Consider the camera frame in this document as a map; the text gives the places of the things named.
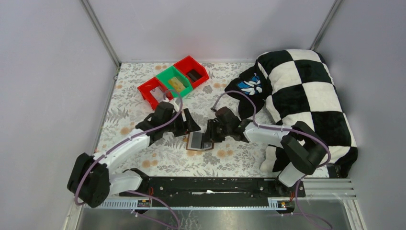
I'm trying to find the purple cable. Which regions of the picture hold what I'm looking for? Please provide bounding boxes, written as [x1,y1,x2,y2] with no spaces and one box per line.
[74,89,184,230]
[212,90,334,230]

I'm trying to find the silver card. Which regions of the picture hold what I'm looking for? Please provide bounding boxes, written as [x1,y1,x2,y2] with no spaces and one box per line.
[150,87,166,102]

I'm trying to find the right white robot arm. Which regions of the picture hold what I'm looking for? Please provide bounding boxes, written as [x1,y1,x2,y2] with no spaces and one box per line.
[202,107,328,188]

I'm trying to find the black item in red bin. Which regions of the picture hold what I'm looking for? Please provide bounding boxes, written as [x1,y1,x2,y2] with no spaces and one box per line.
[186,69,202,82]

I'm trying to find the brown leather card holder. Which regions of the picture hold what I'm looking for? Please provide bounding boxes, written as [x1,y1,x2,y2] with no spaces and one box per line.
[186,131,214,151]

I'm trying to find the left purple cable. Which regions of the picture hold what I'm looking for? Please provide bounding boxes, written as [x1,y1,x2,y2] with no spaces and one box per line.
[74,89,184,230]

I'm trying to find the green bin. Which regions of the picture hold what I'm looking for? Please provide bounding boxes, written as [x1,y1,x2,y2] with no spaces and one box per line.
[156,66,193,97]

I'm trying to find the red bin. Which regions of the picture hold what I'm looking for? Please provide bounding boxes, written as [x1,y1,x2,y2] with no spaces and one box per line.
[174,56,209,89]
[137,77,174,110]

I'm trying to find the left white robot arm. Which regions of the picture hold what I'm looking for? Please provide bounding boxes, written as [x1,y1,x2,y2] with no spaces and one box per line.
[67,102,201,207]

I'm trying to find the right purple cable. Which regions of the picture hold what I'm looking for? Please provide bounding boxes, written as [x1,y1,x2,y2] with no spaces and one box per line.
[212,90,334,230]

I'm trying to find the black cap with blue logo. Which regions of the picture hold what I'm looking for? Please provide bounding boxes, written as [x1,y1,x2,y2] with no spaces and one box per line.
[225,65,270,119]

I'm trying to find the red bin near left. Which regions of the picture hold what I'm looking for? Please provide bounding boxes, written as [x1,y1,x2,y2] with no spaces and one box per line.
[137,77,174,110]

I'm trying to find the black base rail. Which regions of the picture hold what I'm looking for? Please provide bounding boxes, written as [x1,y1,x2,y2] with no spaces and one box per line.
[137,176,294,207]

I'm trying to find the red bin far right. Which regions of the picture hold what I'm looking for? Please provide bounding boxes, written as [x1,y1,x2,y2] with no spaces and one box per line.
[174,56,209,89]

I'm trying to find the yellow card in green bin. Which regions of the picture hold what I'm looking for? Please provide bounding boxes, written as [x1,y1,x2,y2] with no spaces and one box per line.
[168,77,186,93]

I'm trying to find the aluminium frame rails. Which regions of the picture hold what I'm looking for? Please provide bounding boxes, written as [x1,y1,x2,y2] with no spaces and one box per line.
[96,178,356,212]

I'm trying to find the floral table cloth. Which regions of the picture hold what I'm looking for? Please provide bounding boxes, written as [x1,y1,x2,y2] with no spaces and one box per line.
[90,62,330,178]

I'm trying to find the checkered black white pillow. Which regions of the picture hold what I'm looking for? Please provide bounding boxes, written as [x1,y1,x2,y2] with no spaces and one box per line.
[255,49,358,178]

